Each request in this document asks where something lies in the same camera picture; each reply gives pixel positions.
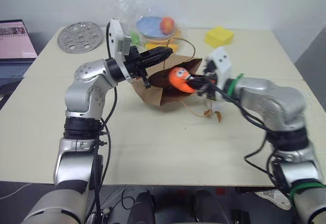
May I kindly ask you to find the green toy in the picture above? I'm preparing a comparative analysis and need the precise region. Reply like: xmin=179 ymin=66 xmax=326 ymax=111
xmin=130 ymin=30 xmax=141 ymax=45

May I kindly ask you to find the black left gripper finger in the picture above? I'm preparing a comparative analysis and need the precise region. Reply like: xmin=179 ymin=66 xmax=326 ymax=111
xmin=140 ymin=46 xmax=175 ymax=68
xmin=141 ymin=68 xmax=152 ymax=90

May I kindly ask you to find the orange red toy peach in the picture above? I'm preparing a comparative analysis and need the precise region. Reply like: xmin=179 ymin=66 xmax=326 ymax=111
xmin=159 ymin=16 xmax=175 ymax=35

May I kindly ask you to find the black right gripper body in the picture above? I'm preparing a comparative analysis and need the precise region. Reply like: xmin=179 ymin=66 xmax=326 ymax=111
xmin=202 ymin=59 xmax=220 ymax=101

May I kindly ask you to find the blue plate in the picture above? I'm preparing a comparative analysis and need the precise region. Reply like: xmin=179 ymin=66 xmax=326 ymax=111
xmin=135 ymin=16 xmax=177 ymax=41

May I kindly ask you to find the thin white floor cable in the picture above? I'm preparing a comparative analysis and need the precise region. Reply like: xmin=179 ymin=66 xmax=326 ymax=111
xmin=0 ymin=182 xmax=33 ymax=201

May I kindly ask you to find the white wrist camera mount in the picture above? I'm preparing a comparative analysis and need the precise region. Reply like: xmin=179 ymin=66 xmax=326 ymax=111
xmin=108 ymin=18 xmax=132 ymax=80
xmin=207 ymin=46 xmax=234 ymax=82

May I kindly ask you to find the green strap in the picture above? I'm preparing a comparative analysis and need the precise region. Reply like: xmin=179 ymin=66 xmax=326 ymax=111
xmin=288 ymin=180 xmax=326 ymax=202
xmin=226 ymin=73 xmax=245 ymax=96

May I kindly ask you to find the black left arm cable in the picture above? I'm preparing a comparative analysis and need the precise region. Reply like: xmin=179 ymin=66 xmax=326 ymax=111
xmin=91 ymin=24 xmax=119 ymax=224

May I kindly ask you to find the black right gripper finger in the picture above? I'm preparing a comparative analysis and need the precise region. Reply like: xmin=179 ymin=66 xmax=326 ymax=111
xmin=189 ymin=73 xmax=213 ymax=82
xmin=191 ymin=81 xmax=210 ymax=94

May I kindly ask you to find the yellow toy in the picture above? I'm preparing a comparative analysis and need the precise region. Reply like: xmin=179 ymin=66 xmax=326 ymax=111
xmin=144 ymin=42 xmax=179 ymax=52

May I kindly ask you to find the orange plush toy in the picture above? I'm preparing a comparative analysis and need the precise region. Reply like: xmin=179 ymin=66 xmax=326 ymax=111
xmin=167 ymin=67 xmax=197 ymax=94

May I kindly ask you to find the yellow block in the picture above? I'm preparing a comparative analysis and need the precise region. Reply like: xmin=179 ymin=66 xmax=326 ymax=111
xmin=205 ymin=25 xmax=235 ymax=49

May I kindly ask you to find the white sneaker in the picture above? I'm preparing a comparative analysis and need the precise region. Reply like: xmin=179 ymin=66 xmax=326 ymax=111
xmin=254 ymin=188 xmax=292 ymax=211

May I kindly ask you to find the brown paper bag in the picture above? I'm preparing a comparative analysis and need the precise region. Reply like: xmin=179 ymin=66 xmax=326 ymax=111
xmin=130 ymin=37 xmax=223 ymax=123

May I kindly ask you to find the thin black floor cable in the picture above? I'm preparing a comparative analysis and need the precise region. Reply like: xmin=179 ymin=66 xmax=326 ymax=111
xmin=120 ymin=185 xmax=139 ymax=210

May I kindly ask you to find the round perforated metal disc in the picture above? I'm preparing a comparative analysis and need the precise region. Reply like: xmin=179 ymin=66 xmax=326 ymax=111
xmin=58 ymin=21 xmax=103 ymax=54

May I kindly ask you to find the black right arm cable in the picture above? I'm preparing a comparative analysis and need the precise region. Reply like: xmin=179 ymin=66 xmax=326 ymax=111
xmin=214 ymin=87 xmax=296 ymax=200

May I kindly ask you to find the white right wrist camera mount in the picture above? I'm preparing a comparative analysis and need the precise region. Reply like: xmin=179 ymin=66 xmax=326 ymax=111
xmin=207 ymin=46 xmax=234 ymax=82

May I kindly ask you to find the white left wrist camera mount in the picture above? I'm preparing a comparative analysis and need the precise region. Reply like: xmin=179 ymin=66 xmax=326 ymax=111
xmin=108 ymin=18 xmax=132 ymax=80

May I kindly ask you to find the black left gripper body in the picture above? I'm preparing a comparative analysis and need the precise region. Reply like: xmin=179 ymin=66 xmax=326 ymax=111
xmin=124 ymin=45 xmax=147 ymax=80

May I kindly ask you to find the clear plastic bag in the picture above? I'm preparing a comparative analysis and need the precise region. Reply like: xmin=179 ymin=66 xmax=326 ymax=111
xmin=114 ymin=0 xmax=188 ymax=54

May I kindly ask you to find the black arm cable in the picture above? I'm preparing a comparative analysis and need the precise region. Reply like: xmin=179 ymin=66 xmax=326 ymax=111
xmin=91 ymin=24 xmax=119 ymax=224
xmin=214 ymin=87 xmax=296 ymax=200

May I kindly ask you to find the open laptop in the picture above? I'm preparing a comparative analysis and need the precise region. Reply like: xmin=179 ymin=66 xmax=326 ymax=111
xmin=0 ymin=19 xmax=39 ymax=89

